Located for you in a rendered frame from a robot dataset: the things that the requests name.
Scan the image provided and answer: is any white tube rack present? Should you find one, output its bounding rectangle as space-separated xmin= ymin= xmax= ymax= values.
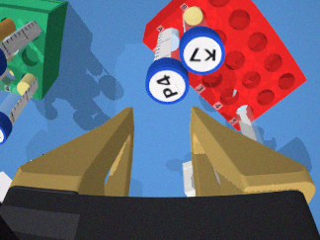
xmin=183 ymin=161 xmax=219 ymax=197

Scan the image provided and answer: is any green test tube rack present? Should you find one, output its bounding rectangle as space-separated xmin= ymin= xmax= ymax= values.
xmin=0 ymin=0 xmax=68 ymax=100

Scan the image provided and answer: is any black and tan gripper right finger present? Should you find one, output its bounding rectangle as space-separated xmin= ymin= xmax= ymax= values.
xmin=190 ymin=107 xmax=316 ymax=203

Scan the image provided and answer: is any blue bench mat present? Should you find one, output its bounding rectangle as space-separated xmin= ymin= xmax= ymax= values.
xmin=0 ymin=0 xmax=320 ymax=235

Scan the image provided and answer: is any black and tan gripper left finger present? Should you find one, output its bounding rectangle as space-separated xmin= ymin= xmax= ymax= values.
xmin=9 ymin=107 xmax=134 ymax=197

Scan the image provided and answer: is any red tube rack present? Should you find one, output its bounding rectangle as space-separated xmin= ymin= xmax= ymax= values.
xmin=142 ymin=0 xmax=307 ymax=131

